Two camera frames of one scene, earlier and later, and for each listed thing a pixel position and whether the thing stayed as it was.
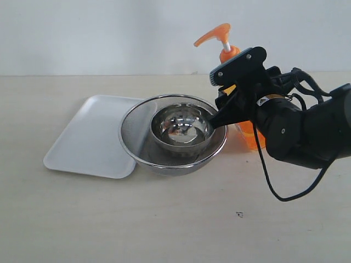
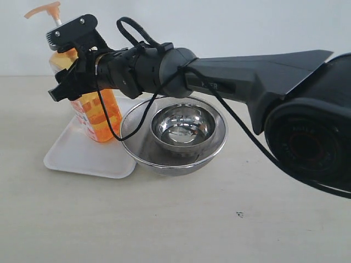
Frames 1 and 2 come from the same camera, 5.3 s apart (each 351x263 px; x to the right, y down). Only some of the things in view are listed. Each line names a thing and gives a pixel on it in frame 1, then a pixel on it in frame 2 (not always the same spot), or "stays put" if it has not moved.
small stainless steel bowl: (182, 129) stays put
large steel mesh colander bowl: (134, 134) stays put
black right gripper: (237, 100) -> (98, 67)
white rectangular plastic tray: (91, 144) stays put
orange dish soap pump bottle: (249, 133) -> (89, 110)
